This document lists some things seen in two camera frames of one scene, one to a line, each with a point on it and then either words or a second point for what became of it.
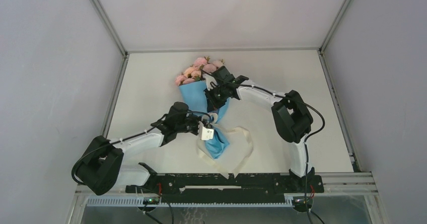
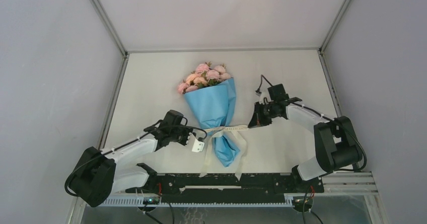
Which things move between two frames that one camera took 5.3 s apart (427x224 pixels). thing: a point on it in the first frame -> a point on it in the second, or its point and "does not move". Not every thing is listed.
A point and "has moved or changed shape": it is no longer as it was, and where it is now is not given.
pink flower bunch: [191, 74] -> [195, 81]
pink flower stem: [202, 61] -> [202, 68]
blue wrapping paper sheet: [194, 94] has moved or changed shape
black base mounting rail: [216, 189] does not move
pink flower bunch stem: [218, 63] has moved or changed shape
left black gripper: [197, 119] -> [188, 132]
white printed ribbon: [213, 118] has moved or changed shape
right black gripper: [213, 103] -> [258, 119]
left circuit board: [152, 200] does not move
